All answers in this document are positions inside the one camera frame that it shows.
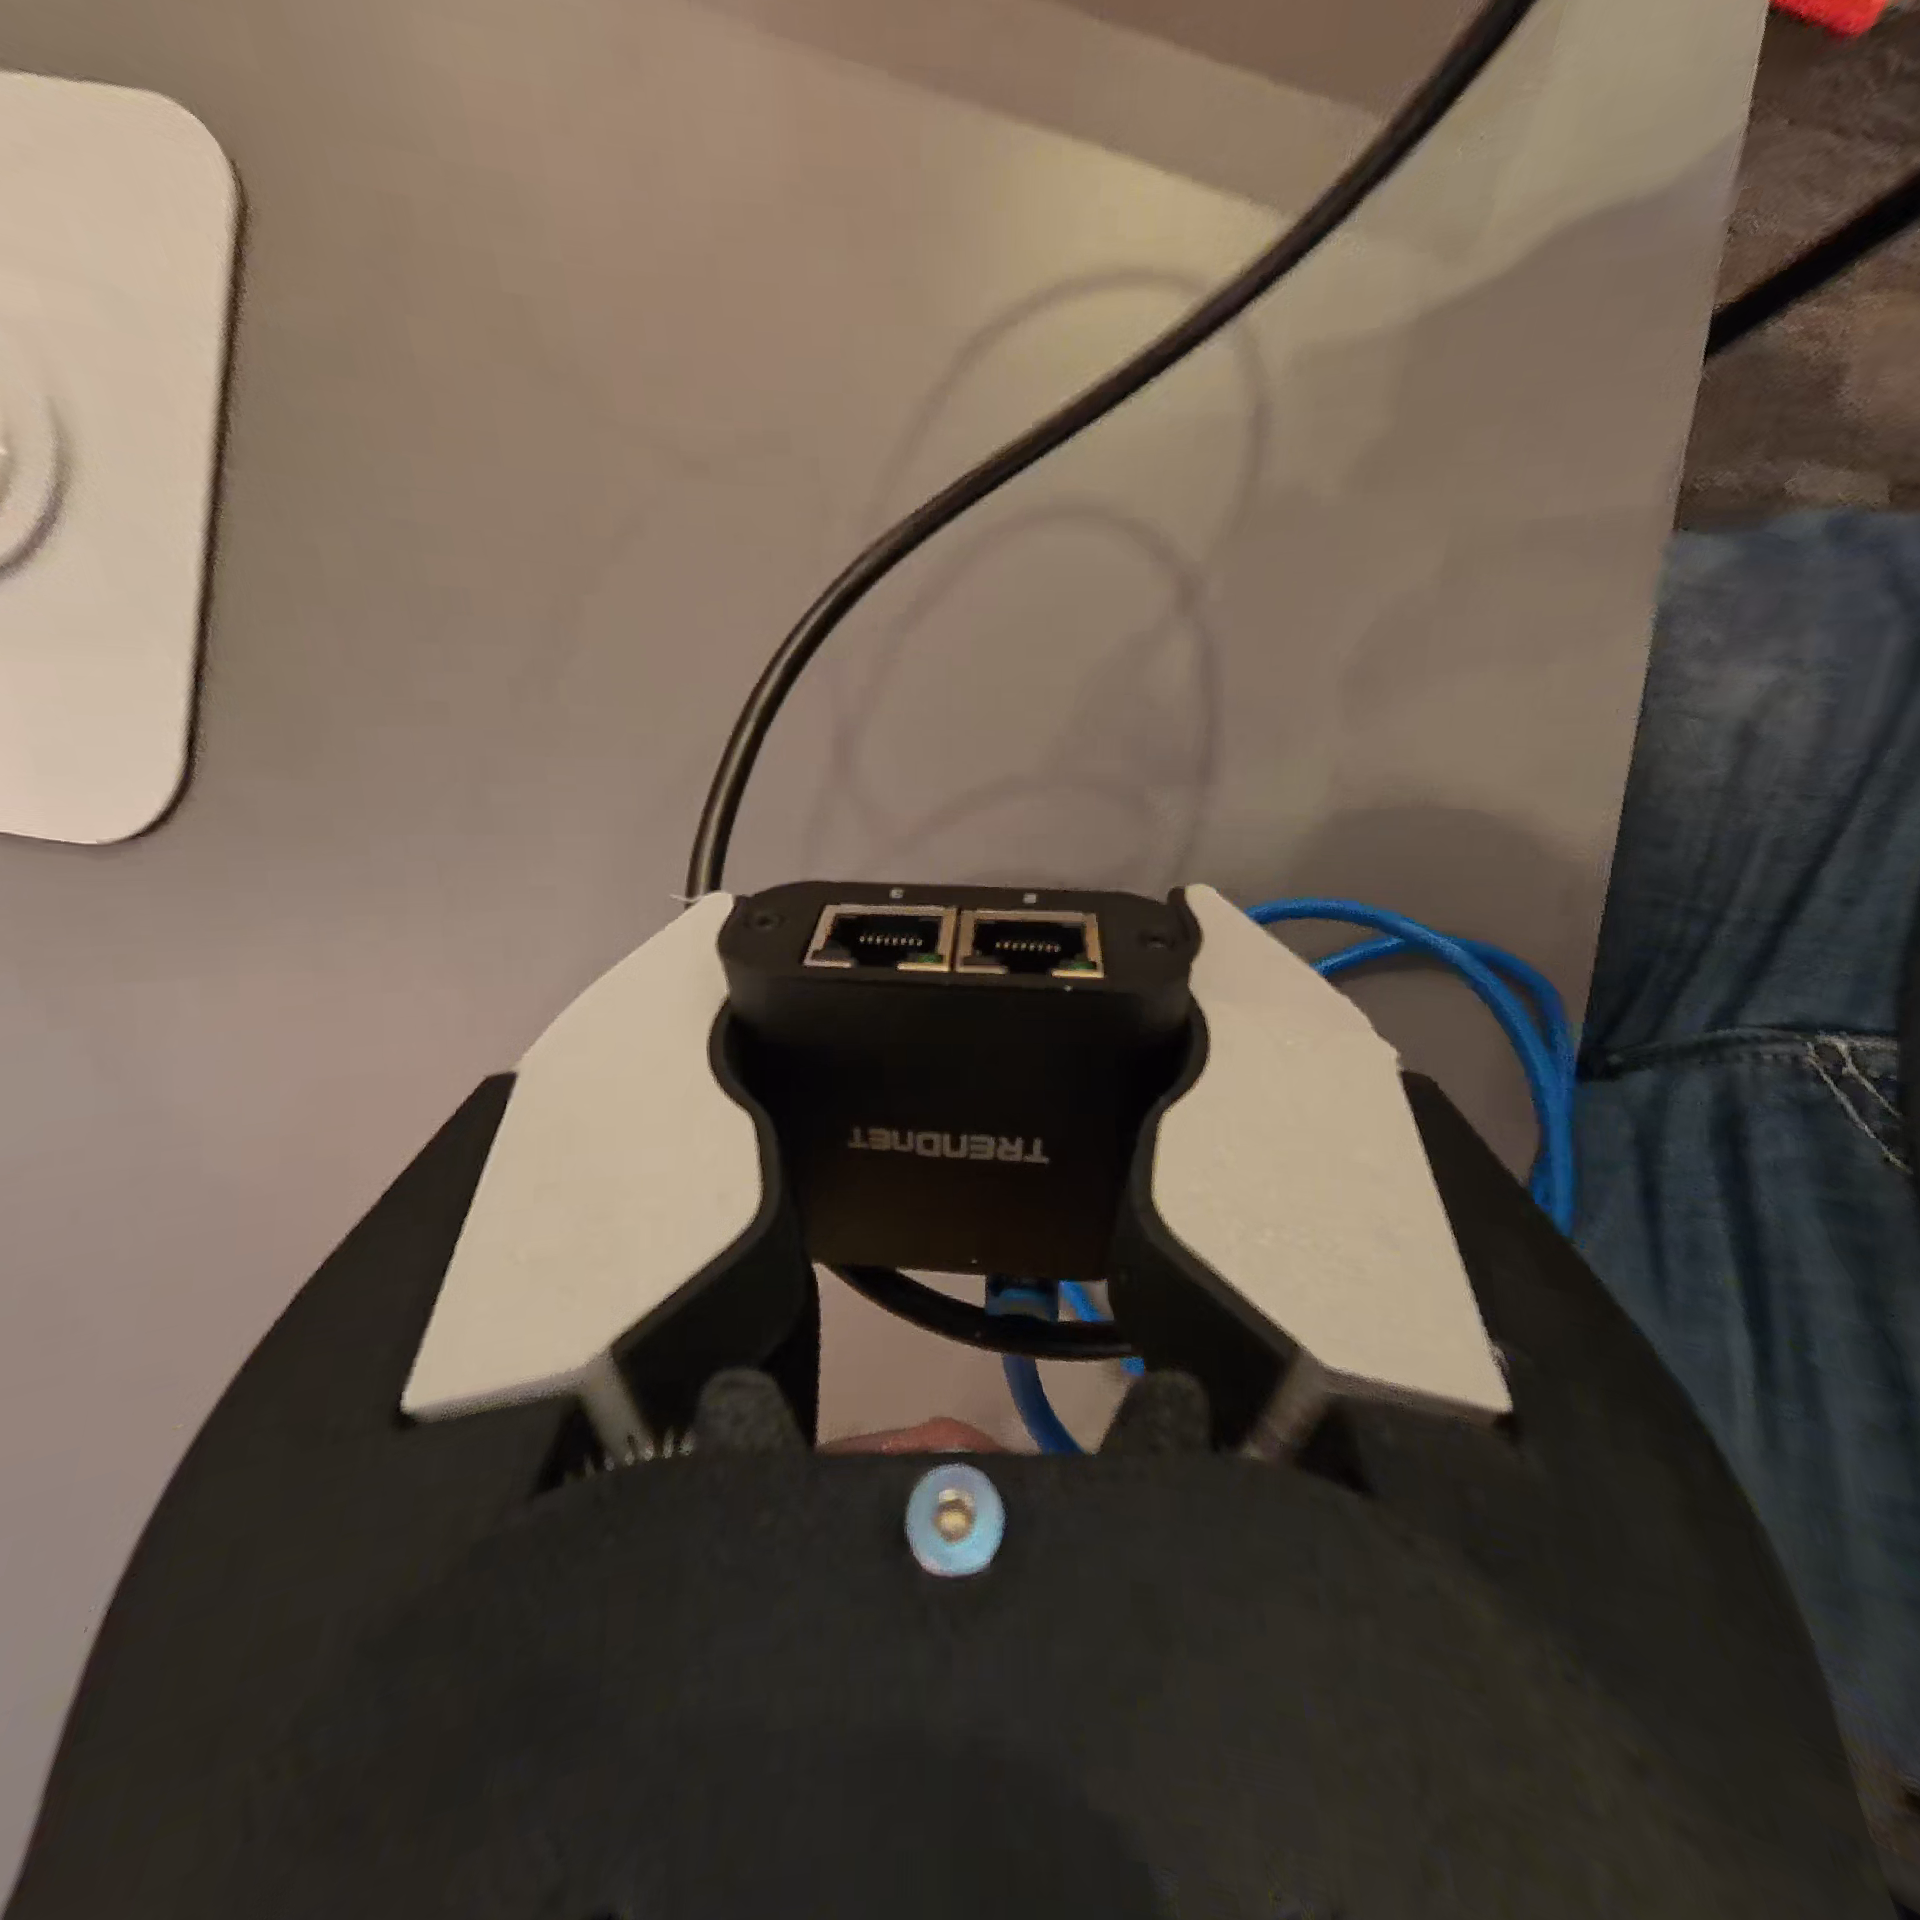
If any person's leg in jeans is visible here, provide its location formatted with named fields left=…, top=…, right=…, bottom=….
left=1563, top=509, right=1920, bottom=1920

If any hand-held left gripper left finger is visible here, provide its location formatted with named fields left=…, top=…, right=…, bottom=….
left=401, top=892, right=823, bottom=1461

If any black metal table leg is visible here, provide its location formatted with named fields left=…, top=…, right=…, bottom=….
left=1708, top=176, right=1920, bottom=357

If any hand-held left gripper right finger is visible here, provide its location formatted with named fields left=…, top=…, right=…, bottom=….
left=1114, top=881, right=1516, bottom=1461

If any silver monitor stand base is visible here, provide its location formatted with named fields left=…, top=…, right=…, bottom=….
left=0, top=71, right=243, bottom=845

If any black ethernet cable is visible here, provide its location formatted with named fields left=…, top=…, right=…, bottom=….
left=684, top=0, right=1546, bottom=1360

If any blue ethernet cable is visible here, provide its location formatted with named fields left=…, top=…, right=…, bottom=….
left=983, top=895, right=1580, bottom=1456

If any black two-port network adapter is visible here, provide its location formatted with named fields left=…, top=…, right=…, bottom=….
left=719, top=880, right=1210, bottom=1279

